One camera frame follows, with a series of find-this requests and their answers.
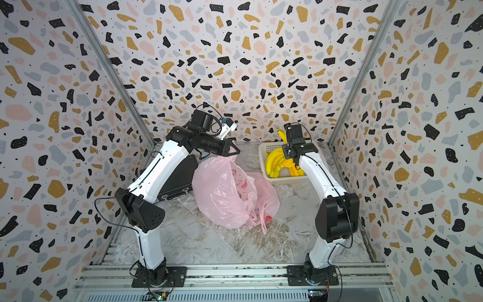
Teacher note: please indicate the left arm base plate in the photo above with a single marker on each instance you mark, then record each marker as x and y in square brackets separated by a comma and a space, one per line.
[162, 277]

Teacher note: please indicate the white plastic basket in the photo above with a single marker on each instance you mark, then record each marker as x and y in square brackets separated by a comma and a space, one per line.
[313, 164]

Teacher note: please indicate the black flat case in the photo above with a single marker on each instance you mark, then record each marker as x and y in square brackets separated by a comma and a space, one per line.
[179, 182]

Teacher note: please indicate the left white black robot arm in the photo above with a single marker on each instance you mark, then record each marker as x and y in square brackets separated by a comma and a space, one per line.
[138, 200]

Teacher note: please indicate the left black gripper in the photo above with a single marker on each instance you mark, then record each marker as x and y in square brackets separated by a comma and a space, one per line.
[227, 145]

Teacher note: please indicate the yellow banana bunch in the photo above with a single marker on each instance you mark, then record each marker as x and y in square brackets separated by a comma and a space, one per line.
[276, 162]
[281, 133]

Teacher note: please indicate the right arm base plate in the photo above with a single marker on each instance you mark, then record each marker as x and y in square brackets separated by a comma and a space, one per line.
[306, 275]

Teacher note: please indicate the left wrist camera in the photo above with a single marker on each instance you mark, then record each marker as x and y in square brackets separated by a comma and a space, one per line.
[228, 126]

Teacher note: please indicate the aluminium front rail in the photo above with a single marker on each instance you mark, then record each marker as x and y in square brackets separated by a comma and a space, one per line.
[239, 282]

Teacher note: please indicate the yellow banana bunch in basket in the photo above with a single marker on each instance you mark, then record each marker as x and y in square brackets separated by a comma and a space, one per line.
[276, 162]

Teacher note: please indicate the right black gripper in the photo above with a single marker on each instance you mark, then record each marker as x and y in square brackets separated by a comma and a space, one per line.
[285, 148]

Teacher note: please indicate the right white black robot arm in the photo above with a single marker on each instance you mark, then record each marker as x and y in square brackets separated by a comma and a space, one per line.
[337, 218]

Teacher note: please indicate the pink plastic bag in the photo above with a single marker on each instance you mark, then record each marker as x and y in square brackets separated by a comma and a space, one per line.
[233, 198]

